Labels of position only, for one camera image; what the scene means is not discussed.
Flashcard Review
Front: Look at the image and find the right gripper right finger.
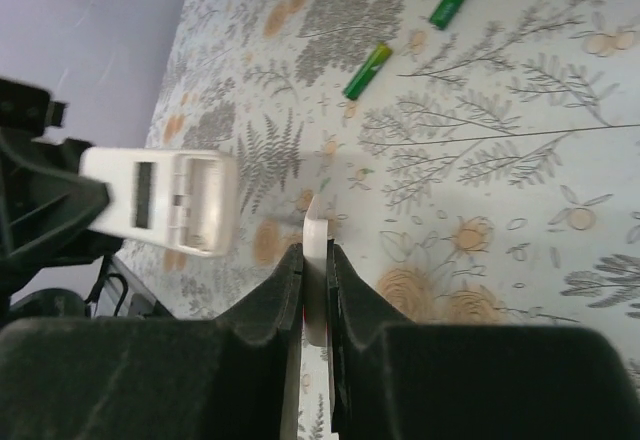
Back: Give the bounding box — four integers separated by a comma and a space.
327, 245, 639, 439

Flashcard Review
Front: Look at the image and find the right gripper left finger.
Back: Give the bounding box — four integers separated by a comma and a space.
1, 245, 303, 439

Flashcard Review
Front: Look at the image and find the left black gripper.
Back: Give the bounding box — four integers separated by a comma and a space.
0, 78, 113, 272

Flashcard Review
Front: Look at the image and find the white remote control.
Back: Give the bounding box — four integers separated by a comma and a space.
79, 147, 239, 258

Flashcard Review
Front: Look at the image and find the white remote battery cover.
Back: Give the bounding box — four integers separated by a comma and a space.
279, 192, 334, 440

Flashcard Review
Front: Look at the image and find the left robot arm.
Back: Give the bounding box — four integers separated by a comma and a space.
1, 79, 170, 325

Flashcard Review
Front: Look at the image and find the floral table mat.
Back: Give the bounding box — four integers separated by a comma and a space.
121, 0, 639, 388

